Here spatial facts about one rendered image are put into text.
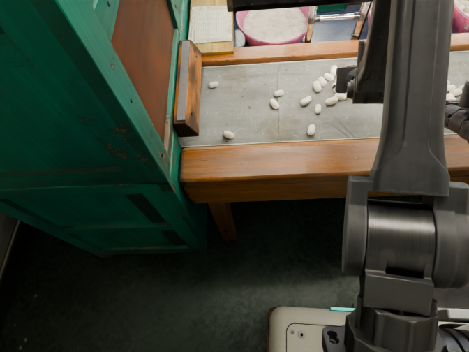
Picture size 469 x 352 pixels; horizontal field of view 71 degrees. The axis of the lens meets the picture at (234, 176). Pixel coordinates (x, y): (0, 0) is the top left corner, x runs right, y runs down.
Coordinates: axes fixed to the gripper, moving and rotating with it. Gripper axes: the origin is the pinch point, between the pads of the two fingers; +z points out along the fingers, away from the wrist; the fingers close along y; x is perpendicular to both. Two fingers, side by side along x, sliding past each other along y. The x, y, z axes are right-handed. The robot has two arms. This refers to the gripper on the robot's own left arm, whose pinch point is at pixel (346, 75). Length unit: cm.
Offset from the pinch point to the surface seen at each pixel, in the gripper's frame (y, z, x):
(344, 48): -2.9, 14.7, -6.0
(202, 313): 52, 10, 100
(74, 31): 49, -55, -15
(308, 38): 8.1, 17.4, -9.4
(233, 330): 38, 4, 105
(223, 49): 35.3, 15.8, -7.8
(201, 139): 42.4, -5.3, 15.3
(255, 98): 26.0, 4.8, 6.4
